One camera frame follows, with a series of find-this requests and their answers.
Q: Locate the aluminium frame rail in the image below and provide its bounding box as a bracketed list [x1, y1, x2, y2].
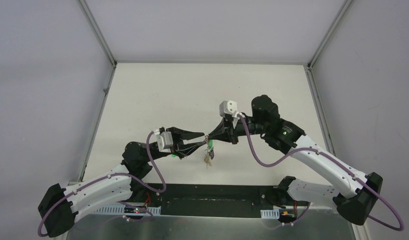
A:
[62, 181, 362, 211]

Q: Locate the left controller board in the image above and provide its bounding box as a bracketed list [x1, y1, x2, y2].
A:
[124, 205, 147, 214]

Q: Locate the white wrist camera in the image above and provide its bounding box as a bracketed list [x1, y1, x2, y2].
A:
[219, 100, 238, 118]
[153, 127, 174, 153]

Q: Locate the controller board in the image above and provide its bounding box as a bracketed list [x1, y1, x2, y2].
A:
[124, 205, 147, 214]
[278, 209, 298, 224]

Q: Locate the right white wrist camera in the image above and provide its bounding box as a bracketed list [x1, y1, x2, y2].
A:
[219, 100, 238, 118]

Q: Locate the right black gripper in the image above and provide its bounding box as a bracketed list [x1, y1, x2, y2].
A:
[207, 116, 268, 145]

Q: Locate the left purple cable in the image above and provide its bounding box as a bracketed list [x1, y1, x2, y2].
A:
[37, 131, 168, 238]

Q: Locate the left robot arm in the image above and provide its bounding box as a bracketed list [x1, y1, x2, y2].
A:
[37, 127, 206, 238]

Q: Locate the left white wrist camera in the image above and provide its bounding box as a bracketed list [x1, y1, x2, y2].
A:
[153, 127, 174, 153]

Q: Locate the purple cable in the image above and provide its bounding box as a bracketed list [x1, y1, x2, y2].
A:
[37, 131, 168, 238]
[237, 112, 405, 232]

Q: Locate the large keyring with keys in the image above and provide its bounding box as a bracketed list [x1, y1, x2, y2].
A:
[203, 135, 215, 168]

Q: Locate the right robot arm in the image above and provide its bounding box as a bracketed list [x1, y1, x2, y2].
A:
[209, 95, 383, 226]

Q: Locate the right controller board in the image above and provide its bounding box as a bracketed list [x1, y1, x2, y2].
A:
[278, 209, 298, 224]

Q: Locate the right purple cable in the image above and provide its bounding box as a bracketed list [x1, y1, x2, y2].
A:
[237, 112, 405, 232]

